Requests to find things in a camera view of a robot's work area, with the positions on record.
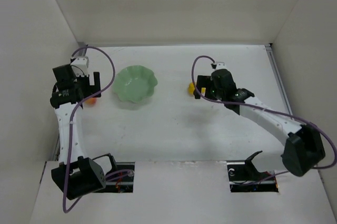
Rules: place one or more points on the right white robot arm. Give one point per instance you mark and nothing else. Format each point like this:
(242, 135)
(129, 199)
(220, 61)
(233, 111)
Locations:
(303, 146)

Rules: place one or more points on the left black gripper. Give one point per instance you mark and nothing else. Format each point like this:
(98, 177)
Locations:
(89, 86)

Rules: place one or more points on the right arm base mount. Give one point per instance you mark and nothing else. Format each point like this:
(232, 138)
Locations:
(243, 178)

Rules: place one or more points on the yellow fake pear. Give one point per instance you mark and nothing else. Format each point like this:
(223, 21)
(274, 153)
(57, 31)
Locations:
(191, 89)

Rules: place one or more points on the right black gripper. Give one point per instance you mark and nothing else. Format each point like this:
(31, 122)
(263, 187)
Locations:
(201, 85)

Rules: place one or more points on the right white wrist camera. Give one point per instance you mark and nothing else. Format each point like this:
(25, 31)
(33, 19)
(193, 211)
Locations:
(218, 65)

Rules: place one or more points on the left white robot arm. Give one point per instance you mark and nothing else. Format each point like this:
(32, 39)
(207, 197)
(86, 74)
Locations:
(77, 174)

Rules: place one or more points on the green scalloped fruit bowl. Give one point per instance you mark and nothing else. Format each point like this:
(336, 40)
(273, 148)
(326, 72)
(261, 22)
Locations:
(134, 84)

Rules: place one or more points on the red-orange fake peach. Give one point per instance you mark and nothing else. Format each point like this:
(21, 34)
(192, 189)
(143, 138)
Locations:
(91, 101)

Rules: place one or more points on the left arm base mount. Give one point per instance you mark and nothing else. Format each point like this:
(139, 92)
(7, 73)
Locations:
(121, 185)

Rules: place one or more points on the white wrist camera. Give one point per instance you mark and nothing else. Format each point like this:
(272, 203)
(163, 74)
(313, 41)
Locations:
(80, 66)
(218, 65)

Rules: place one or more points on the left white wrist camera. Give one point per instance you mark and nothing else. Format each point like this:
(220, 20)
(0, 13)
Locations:
(80, 66)

